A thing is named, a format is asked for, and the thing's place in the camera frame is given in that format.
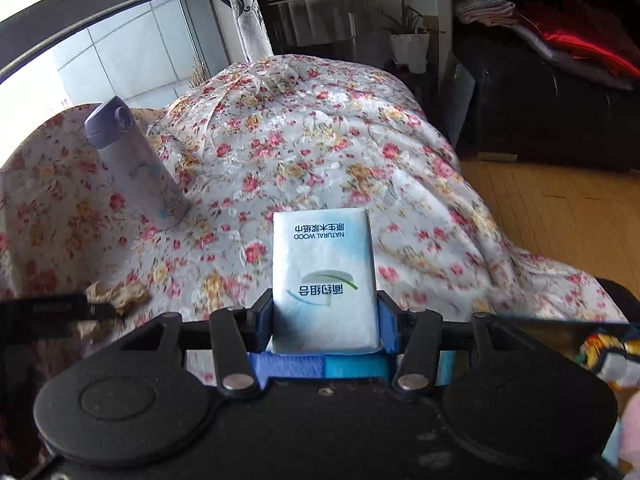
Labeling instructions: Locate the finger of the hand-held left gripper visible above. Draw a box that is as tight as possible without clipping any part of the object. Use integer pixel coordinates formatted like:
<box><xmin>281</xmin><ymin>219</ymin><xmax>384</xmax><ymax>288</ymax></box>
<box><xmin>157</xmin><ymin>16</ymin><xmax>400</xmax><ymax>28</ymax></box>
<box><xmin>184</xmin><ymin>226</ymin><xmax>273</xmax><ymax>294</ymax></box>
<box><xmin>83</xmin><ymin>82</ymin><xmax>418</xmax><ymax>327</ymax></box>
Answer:
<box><xmin>0</xmin><ymin>292</ymin><xmax>121</xmax><ymax>323</ymax></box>

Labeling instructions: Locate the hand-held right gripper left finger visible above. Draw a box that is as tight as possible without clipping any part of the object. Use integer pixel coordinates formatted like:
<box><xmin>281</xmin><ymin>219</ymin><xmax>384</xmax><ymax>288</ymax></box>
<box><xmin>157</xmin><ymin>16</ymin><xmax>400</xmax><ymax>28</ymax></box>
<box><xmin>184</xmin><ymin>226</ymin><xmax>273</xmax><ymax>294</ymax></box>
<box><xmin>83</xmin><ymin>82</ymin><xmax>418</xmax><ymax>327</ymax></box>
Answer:
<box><xmin>117</xmin><ymin>287</ymin><xmax>276</xmax><ymax>398</ymax></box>

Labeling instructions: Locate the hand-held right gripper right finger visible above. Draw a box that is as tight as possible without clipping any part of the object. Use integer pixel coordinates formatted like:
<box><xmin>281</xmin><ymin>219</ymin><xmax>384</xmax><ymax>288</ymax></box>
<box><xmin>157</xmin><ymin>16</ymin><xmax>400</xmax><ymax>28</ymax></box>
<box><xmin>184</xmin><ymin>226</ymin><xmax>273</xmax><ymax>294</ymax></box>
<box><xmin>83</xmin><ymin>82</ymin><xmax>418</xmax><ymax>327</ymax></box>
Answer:
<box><xmin>375</xmin><ymin>290</ymin><xmax>546</xmax><ymax>396</ymax></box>

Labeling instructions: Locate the blue tissue pack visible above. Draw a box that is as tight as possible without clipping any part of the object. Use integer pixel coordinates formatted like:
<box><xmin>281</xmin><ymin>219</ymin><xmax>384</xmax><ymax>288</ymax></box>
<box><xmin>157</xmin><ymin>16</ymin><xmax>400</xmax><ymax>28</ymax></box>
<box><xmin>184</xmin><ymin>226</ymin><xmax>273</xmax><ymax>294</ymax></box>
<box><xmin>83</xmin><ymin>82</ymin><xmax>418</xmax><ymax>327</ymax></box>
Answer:
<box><xmin>247</xmin><ymin>350</ymin><xmax>456</xmax><ymax>388</ymax></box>

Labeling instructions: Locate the white tissue pack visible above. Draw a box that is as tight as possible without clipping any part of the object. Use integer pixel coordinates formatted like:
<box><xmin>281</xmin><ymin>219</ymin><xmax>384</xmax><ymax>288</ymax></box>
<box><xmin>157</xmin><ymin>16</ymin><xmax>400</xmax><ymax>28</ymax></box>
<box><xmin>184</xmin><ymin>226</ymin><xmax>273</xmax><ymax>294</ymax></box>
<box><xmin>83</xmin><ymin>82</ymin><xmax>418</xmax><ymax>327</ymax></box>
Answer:
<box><xmin>271</xmin><ymin>207</ymin><xmax>379</xmax><ymax>356</ymax></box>

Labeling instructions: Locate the navy and yellow plush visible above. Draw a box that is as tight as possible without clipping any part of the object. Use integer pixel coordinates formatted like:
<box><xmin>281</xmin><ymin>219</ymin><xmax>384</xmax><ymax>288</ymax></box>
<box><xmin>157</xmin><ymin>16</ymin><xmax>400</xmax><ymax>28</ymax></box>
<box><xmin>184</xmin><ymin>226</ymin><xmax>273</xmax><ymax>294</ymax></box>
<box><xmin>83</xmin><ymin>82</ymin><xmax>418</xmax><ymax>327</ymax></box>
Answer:
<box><xmin>577</xmin><ymin>327</ymin><xmax>640</xmax><ymax>391</ymax></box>

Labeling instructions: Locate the pink cloth pouch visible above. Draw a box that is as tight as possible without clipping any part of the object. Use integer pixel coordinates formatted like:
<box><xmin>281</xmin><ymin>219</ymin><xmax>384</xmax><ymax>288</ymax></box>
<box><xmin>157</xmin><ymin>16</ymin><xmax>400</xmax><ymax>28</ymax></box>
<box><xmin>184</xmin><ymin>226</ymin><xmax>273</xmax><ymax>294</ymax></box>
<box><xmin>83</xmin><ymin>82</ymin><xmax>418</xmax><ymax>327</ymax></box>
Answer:
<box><xmin>615</xmin><ymin>390</ymin><xmax>640</xmax><ymax>466</ymax></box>

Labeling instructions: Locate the purple thermos bottle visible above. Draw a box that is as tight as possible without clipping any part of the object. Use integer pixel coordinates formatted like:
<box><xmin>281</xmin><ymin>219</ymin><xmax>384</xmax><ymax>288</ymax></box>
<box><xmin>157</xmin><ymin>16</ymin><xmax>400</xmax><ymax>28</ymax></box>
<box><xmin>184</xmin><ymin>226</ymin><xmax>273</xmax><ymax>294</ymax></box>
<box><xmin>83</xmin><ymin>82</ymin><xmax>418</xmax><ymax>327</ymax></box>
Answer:
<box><xmin>82</xmin><ymin>95</ymin><xmax>191</xmax><ymax>231</ymax></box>

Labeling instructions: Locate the floral bedspread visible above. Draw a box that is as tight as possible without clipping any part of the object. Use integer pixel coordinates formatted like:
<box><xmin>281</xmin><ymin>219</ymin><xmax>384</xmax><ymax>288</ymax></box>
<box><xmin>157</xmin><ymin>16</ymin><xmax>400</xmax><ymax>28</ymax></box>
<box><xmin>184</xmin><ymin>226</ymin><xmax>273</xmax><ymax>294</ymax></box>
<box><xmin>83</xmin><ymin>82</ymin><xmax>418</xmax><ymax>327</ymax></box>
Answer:
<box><xmin>0</xmin><ymin>52</ymin><xmax>626</xmax><ymax>361</ymax></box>

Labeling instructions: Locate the grey leaning panel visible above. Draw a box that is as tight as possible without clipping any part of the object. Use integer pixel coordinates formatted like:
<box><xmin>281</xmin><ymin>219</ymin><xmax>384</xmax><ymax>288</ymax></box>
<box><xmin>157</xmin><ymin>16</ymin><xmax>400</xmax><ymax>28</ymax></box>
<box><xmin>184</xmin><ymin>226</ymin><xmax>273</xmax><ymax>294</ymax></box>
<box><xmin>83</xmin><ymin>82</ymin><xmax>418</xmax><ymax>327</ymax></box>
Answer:
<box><xmin>442</xmin><ymin>57</ymin><xmax>476</xmax><ymax>148</ymax></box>

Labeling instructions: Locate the black leather sofa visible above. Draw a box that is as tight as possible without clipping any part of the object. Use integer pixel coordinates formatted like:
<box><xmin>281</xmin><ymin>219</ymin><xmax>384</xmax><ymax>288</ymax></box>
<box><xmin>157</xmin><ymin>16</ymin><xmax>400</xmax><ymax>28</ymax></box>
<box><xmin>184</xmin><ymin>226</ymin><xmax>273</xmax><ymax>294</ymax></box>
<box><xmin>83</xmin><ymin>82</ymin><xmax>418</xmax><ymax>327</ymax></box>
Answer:
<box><xmin>450</xmin><ymin>10</ymin><xmax>640</xmax><ymax>176</ymax></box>

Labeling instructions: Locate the potted plant white pot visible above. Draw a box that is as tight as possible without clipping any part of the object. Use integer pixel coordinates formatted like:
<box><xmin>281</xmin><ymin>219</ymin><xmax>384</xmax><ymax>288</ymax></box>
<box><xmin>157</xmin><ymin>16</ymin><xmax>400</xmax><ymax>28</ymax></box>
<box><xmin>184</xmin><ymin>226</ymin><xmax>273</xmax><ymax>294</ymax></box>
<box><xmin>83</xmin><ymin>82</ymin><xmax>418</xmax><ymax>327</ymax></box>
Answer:
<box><xmin>380</xmin><ymin>0</ymin><xmax>433</xmax><ymax>75</ymax></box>

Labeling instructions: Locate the round metal side table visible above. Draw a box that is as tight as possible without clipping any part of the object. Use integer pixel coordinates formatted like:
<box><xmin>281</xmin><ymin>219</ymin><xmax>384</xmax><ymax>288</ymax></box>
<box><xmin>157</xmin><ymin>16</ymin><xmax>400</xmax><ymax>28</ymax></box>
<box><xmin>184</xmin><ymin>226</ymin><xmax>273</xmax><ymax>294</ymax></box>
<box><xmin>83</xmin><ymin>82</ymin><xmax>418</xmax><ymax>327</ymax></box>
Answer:
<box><xmin>262</xmin><ymin>0</ymin><xmax>373</xmax><ymax>61</ymax></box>

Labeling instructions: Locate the grey cushion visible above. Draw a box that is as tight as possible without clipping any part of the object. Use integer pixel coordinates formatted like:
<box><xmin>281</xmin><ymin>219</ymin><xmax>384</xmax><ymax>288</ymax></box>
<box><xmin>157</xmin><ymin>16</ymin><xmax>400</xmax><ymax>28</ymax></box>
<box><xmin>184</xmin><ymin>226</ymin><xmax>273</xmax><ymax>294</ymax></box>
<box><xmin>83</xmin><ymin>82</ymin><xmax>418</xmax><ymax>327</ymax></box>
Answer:
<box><xmin>510</xmin><ymin>22</ymin><xmax>636</xmax><ymax>93</ymax></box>

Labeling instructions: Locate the patterned sheer curtain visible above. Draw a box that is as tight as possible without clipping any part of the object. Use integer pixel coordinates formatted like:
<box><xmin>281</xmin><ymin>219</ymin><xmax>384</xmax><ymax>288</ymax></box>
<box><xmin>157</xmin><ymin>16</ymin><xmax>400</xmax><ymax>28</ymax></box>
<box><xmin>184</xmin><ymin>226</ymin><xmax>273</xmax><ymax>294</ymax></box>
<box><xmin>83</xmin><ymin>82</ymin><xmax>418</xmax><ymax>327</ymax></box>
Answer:
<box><xmin>220</xmin><ymin>0</ymin><xmax>273</xmax><ymax>63</ymax></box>

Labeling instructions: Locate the folded plaid cloth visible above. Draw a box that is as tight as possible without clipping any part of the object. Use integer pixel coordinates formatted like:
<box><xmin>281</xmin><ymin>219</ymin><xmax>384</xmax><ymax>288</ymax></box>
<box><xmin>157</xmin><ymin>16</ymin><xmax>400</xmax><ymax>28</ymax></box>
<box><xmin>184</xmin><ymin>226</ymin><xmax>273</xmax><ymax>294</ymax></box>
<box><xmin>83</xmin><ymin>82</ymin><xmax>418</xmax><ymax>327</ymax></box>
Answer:
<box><xmin>452</xmin><ymin>0</ymin><xmax>518</xmax><ymax>26</ymax></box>

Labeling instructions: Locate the red satin cushion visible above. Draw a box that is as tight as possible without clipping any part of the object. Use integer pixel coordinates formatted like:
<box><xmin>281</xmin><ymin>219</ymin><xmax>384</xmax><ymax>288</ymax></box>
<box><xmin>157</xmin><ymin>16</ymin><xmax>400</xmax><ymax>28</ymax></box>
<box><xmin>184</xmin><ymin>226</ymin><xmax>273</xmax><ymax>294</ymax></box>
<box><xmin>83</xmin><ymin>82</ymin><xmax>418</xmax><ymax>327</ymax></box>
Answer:
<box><xmin>520</xmin><ymin>0</ymin><xmax>640</xmax><ymax>78</ymax></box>

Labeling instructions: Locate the window frame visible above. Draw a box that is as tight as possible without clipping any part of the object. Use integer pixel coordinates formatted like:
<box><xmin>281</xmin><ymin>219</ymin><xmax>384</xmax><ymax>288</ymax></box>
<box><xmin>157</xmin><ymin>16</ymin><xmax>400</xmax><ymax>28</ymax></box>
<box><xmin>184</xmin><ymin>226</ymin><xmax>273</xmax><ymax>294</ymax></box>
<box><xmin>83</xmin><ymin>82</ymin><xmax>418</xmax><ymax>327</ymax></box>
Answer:
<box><xmin>0</xmin><ymin>0</ymin><xmax>236</xmax><ymax>91</ymax></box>

